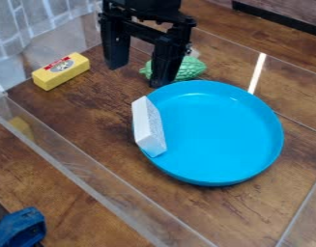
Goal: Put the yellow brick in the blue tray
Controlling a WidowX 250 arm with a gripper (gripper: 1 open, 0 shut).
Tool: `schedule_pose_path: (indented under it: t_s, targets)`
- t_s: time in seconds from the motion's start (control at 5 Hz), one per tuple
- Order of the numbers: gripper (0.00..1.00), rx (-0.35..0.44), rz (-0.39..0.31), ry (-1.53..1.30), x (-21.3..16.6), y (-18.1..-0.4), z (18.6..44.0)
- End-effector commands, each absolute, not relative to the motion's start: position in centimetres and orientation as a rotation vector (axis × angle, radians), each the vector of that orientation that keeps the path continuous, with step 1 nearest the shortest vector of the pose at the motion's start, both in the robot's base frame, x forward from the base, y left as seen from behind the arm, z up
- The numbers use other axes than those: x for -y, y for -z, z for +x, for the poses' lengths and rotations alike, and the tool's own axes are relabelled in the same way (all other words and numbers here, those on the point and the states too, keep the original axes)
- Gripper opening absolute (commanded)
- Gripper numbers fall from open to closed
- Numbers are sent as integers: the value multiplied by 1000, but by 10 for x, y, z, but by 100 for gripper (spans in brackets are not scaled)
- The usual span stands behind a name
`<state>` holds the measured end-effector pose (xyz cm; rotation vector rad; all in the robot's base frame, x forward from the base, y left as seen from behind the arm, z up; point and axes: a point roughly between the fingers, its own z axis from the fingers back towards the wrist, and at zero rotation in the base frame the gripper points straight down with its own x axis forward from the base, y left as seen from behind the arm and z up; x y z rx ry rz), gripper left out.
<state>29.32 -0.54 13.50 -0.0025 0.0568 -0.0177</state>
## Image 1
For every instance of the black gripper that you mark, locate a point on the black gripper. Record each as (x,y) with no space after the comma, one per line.
(121,22)

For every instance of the green bitter gourd toy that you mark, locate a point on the green bitter gourd toy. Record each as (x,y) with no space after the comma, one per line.
(191,69)

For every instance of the black baseboard strip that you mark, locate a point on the black baseboard strip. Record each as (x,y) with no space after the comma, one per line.
(274,17)

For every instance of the yellow brick with label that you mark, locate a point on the yellow brick with label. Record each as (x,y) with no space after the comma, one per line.
(60,71)

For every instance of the clear acrylic enclosure wall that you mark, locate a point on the clear acrylic enclosure wall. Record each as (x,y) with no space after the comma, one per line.
(70,161)

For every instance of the round blue tray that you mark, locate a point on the round blue tray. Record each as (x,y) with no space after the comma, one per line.
(225,136)

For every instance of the white foam block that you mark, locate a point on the white foam block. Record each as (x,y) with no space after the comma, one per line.
(148,127)

